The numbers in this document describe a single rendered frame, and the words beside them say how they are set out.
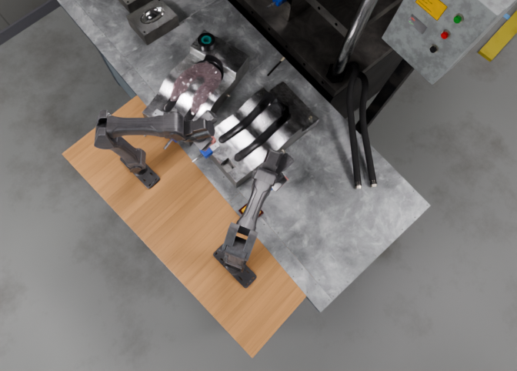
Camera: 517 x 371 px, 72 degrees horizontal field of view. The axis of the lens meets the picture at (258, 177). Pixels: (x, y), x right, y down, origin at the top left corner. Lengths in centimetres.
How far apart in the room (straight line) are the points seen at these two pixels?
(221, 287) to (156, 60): 113
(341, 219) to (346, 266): 20
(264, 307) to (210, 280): 25
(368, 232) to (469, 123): 170
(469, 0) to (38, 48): 280
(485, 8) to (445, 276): 175
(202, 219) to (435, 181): 179
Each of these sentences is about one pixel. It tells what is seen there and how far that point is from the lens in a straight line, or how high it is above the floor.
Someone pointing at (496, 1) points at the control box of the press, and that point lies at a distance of 148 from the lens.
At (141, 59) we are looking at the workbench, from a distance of 195.
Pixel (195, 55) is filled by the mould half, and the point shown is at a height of 88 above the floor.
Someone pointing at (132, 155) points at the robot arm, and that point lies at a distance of 147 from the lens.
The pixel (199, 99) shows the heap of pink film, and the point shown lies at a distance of 166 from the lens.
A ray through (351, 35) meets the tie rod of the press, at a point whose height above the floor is 111.
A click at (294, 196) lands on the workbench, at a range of 161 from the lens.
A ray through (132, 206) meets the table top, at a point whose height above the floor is 80.
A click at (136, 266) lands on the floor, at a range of 243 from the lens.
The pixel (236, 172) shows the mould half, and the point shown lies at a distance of 153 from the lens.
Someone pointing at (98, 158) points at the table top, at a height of 80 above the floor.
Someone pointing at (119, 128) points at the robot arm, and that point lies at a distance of 125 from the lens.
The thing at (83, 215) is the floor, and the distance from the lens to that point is 259.
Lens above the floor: 234
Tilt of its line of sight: 72 degrees down
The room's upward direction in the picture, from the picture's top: 11 degrees clockwise
